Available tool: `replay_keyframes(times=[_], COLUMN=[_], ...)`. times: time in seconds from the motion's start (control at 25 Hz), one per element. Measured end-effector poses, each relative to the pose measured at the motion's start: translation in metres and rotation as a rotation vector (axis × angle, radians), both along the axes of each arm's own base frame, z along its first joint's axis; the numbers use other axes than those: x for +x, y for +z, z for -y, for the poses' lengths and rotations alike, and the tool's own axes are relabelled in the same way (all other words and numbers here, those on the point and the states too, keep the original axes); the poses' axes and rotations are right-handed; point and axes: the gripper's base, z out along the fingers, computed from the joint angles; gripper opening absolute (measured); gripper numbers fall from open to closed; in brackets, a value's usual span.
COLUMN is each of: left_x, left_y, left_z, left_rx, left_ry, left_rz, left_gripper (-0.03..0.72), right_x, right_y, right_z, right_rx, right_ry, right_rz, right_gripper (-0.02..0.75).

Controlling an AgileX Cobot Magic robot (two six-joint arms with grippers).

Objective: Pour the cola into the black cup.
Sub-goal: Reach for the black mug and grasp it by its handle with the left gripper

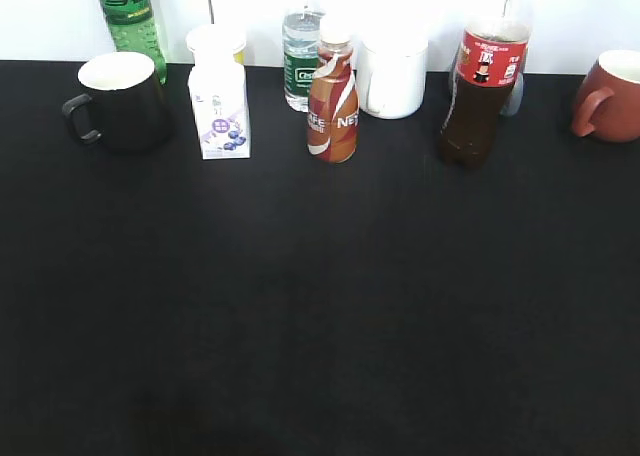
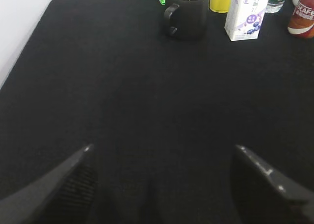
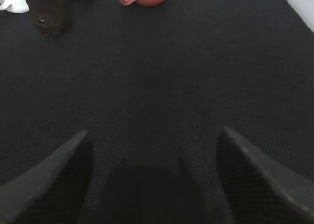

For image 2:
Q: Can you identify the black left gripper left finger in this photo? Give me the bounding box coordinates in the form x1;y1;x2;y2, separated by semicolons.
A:
0;144;97;224

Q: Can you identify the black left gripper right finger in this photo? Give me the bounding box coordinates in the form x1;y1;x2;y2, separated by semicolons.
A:
230;145;314;224

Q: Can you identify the black mug white inside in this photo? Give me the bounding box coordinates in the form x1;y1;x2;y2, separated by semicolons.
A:
163;0;209;40

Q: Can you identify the nescafe coffee bottle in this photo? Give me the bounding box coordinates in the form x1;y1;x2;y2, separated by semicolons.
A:
288;0;314;39

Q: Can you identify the white blueberry milk carton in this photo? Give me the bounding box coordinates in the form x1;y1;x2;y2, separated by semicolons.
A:
224;0;268;41

